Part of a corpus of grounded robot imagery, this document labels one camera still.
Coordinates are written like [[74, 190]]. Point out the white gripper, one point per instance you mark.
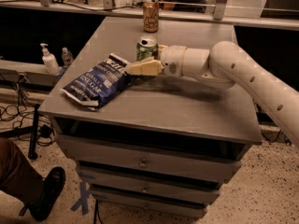
[[172, 61]]

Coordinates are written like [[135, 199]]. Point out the green soda can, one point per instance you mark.
[[146, 46]]

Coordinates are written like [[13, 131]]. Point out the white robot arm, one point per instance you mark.
[[223, 66]]

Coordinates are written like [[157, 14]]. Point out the orange soda can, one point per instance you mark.
[[151, 15]]

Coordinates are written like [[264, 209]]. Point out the blue chip bag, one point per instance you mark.
[[98, 86]]

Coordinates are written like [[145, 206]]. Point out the clear small bottle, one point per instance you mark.
[[67, 57]]

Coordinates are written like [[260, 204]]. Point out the grey drawer cabinet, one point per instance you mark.
[[167, 144]]

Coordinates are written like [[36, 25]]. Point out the white pump bottle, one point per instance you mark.
[[49, 60]]

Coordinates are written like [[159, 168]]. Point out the black stand pole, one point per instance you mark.
[[32, 147]]

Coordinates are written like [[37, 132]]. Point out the blue tape cross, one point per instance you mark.
[[83, 201]]

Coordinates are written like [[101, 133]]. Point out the black shoe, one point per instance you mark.
[[53, 186]]

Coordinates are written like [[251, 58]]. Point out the brown trouser leg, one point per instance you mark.
[[17, 177]]

